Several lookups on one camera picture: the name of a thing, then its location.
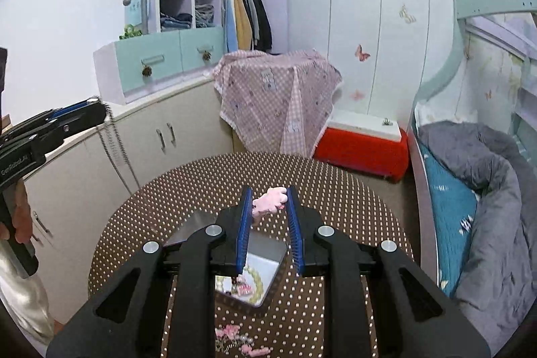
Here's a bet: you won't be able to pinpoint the white satin garment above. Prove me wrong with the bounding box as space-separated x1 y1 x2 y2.
0 249 56 347

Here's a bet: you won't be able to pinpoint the teal bunk bed frame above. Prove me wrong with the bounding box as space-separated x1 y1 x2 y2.
409 0 537 300

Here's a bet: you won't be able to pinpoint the person's left hand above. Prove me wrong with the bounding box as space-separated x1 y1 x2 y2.
0 177 35 245

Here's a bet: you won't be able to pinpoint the blue bedsheet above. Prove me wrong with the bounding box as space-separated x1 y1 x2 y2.
423 140 480 297

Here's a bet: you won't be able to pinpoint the light blue hanging garment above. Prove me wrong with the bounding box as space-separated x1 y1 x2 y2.
221 0 239 53

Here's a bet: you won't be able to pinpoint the folded dark jeans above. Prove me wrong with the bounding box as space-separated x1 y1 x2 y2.
160 12 193 33

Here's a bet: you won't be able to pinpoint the silver chain necklace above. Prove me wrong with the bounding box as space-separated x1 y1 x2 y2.
97 112 142 193

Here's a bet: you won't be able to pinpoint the yellow hanging garment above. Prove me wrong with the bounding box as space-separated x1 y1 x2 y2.
232 0 254 51

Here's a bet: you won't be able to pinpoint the folded light denim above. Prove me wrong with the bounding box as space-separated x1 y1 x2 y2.
195 3 215 30

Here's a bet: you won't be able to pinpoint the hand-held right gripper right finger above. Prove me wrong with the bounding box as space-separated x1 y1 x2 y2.
285 185 491 358

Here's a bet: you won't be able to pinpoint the teal drawer cabinet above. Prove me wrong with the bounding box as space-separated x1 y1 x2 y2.
93 27 226 105

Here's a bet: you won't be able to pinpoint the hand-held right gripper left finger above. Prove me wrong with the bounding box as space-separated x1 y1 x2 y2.
46 186 254 358

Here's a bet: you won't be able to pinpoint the white low cabinet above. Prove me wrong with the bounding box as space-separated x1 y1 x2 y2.
25 79 236 326

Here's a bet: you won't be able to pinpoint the grey metal box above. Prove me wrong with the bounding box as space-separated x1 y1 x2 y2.
163 209 291 309

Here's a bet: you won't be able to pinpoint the brown polka dot tablecloth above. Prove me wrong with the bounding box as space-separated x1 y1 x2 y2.
88 152 416 358

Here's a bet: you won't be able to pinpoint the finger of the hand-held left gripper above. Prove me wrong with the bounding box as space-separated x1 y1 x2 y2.
0 98 102 139
0 102 108 151

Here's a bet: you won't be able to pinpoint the grey hanging garment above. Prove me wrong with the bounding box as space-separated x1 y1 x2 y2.
244 0 261 48

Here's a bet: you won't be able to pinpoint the light blue box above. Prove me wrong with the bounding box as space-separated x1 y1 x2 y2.
125 0 146 36

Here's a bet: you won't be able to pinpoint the grey duvet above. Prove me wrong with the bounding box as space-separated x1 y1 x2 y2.
417 121 537 347

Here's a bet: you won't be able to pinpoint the pink checked cloth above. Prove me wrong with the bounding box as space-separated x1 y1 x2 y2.
212 50 343 158

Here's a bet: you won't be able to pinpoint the green plant ornament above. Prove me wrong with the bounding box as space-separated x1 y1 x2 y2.
119 24 144 40

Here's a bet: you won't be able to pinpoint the red storage box white lid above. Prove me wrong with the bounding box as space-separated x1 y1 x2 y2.
314 109 410 181

